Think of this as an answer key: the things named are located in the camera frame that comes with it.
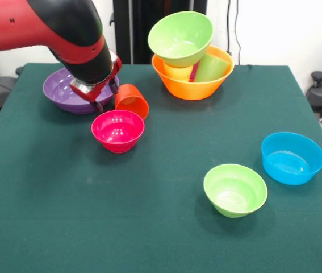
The large green bowl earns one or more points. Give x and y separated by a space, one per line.
177 42

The purple bowl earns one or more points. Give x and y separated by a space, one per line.
58 94

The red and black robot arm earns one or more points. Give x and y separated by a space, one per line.
50 28

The red-orange cup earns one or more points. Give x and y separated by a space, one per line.
132 98

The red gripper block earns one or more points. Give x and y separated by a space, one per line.
98 91

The green cup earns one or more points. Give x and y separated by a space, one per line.
210 69

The purple cup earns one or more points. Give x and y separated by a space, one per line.
194 72

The large orange bowl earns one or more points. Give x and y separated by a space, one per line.
194 91

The yellow cup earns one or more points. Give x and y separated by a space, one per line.
177 72

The dark green table cloth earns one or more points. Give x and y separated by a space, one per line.
92 213

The small green bowl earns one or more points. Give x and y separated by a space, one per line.
234 193

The blue bowl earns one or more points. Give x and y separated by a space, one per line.
291 159

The pink bowl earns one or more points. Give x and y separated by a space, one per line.
118 136

